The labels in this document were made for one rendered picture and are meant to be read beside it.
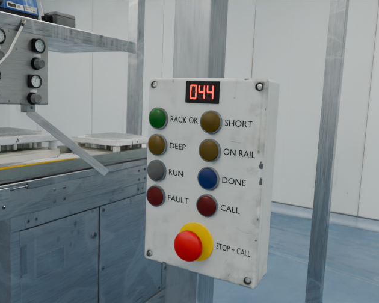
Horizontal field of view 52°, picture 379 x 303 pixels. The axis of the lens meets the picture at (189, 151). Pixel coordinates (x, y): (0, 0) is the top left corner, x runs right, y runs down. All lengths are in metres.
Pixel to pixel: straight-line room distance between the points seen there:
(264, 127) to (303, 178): 3.73
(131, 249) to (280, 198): 2.76
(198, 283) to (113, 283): 1.10
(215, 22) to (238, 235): 0.30
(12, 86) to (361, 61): 3.39
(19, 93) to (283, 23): 3.46
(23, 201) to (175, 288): 0.68
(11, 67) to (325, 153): 1.16
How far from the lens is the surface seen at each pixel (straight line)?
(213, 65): 0.59
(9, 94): 1.13
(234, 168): 0.49
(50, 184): 1.28
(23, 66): 1.15
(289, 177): 4.23
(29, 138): 1.23
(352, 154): 4.06
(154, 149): 0.53
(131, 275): 1.81
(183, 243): 0.51
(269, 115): 0.48
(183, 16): 0.60
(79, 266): 1.53
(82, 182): 1.38
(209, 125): 0.49
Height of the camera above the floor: 1.15
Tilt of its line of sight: 8 degrees down
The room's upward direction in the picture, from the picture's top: 2 degrees clockwise
